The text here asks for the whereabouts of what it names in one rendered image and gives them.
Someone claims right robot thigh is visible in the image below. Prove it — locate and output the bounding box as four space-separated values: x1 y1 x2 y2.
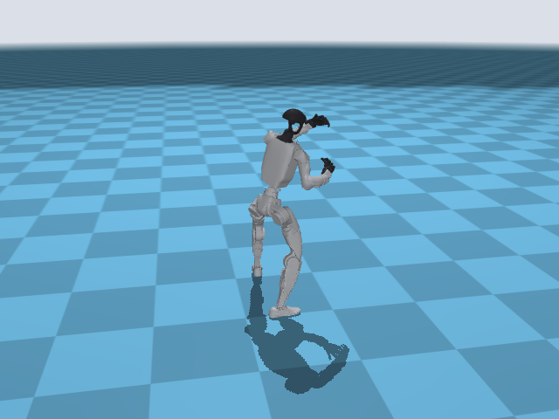
271 204 302 267

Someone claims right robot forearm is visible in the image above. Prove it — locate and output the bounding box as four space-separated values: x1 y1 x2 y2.
307 169 332 188

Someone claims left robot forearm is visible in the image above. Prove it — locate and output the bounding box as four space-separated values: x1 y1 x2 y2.
293 123 312 139

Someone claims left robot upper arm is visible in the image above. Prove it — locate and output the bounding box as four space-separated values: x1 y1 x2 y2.
263 130 277 144

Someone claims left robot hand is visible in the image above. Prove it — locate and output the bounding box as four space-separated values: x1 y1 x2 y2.
305 114 330 128

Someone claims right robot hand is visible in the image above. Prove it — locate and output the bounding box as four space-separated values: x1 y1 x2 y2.
321 158 335 174

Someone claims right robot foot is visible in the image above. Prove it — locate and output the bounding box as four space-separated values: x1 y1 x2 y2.
269 306 300 318

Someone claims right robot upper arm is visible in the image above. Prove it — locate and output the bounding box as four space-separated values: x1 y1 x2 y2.
293 147 315 190

